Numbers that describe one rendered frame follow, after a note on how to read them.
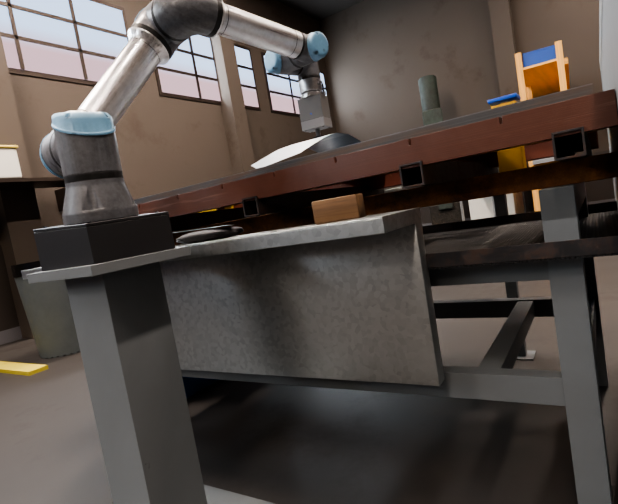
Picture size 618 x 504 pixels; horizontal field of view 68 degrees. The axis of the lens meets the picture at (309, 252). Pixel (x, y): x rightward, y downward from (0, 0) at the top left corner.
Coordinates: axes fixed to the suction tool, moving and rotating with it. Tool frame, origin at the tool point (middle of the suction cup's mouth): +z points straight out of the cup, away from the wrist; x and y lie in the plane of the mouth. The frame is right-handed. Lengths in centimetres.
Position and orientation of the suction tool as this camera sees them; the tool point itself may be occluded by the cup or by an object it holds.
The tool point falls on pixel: (319, 143)
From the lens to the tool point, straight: 158.5
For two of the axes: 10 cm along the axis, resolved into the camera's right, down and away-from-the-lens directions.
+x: -4.4, 1.5, -8.8
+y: -8.8, 1.1, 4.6
